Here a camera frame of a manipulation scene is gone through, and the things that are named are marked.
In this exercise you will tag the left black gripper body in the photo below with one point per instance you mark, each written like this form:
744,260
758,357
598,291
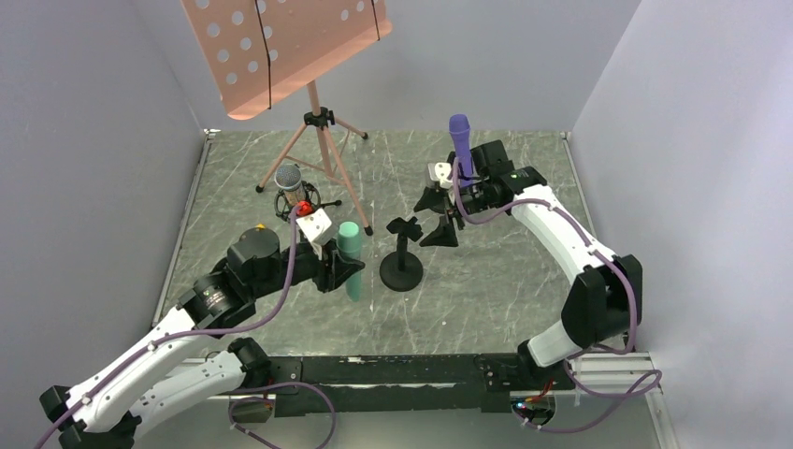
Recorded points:
328,272

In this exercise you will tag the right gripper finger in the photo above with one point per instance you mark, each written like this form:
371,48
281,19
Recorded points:
434,199
444,235

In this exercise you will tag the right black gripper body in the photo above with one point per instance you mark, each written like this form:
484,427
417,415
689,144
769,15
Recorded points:
454,202

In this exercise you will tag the purple microphone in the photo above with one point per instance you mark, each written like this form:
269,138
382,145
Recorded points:
459,130

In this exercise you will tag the glitter silver microphone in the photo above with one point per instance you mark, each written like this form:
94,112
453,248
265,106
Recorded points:
288,178

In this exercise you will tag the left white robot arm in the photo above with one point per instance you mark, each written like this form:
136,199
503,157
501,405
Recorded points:
198,350

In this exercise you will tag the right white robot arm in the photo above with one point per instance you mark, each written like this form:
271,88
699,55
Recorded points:
605,296

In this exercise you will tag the pink music stand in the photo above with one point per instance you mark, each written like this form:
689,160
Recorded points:
260,52

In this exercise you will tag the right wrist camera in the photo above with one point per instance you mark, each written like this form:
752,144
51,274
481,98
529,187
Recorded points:
439,176

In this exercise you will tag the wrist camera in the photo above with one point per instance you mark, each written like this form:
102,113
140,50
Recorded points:
439,176
317,227

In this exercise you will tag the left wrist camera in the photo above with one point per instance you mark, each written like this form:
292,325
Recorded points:
317,227

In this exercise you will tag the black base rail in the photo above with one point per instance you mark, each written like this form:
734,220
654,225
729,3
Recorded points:
488,383

